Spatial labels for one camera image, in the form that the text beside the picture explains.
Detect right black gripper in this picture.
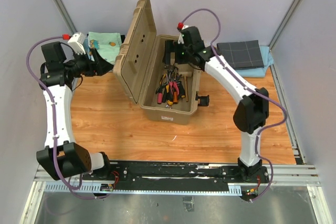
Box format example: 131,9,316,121
162,40,192,65

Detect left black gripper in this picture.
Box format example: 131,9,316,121
64,48,114,77

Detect yellow black handled pliers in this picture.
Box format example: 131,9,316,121
159,73,167,86

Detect red handled pliers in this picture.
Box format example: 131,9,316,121
167,65,179,105

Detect tan plastic tool box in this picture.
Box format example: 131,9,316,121
113,0,201,125

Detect black yellow handled screwdriver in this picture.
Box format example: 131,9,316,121
176,80,186,98

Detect red black thin screwdriver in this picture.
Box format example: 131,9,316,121
156,84,167,104

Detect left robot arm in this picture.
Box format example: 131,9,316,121
36,40,113,180

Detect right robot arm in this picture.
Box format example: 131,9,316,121
163,23,269,182

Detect green cartoon print cloth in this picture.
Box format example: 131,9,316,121
86,31,122,65

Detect dark grey checked cloth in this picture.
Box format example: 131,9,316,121
217,40,264,70

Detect light blue folded cloth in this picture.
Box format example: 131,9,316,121
237,46,274,78

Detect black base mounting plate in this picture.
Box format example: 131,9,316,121
83,161,269,191

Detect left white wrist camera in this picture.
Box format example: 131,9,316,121
61,32,87,55

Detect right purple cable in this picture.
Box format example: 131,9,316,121
181,8,288,204

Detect purple cable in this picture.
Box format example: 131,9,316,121
181,8,288,204
25,35,116,216

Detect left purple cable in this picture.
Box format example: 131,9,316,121
25,35,116,216

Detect blue slotted cable duct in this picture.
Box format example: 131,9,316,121
43,183,243,196

